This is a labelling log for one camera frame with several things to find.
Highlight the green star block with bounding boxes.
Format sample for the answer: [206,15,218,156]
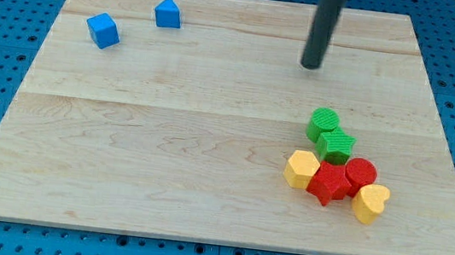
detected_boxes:
[315,127,357,165]

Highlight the red star block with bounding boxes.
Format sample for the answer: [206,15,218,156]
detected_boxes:
[306,161,352,206]

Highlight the light wooden board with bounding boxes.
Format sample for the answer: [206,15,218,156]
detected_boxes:
[0,0,455,255]

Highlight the yellow hexagon block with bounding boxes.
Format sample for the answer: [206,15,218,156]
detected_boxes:
[283,150,320,189]

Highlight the green cylinder block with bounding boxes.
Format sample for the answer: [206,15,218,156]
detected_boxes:
[306,107,340,142]

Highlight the red cylinder block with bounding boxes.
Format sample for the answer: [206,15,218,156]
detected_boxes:
[345,158,378,198]

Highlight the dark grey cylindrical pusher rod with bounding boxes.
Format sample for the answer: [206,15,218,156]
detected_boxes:
[300,0,346,70]

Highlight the blue cube block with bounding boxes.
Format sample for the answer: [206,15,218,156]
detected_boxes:
[86,12,120,49]

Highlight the yellow heart block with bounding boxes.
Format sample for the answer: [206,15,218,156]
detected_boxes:
[351,183,391,225]

